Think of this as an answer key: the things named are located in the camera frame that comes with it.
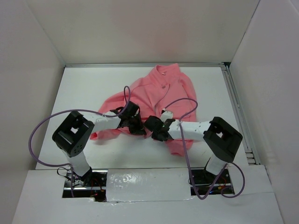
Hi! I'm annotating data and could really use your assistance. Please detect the pink zip jacket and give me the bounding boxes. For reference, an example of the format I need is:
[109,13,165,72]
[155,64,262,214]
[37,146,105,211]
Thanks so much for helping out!
[90,63,198,157]

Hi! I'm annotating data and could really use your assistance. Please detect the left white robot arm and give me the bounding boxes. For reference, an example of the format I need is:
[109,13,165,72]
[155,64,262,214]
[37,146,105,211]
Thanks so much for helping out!
[52,101,146,186]

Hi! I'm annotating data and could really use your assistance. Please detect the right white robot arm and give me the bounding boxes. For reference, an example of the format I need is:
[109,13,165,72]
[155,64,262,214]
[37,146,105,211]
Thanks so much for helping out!
[144,116,243,183]

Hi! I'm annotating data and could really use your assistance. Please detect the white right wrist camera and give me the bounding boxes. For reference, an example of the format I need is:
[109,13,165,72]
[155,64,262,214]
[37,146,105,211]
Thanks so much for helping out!
[160,110,173,122]

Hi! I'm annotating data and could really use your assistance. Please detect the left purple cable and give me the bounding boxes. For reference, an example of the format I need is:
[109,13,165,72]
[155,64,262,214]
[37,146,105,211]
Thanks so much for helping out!
[28,85,131,198]

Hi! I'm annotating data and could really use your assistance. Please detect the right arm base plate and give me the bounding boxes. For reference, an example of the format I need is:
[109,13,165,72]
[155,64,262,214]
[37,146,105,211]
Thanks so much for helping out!
[191,168,235,196]

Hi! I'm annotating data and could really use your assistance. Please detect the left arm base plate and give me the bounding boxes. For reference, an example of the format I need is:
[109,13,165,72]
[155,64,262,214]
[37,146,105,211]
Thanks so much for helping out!
[57,170,108,202]

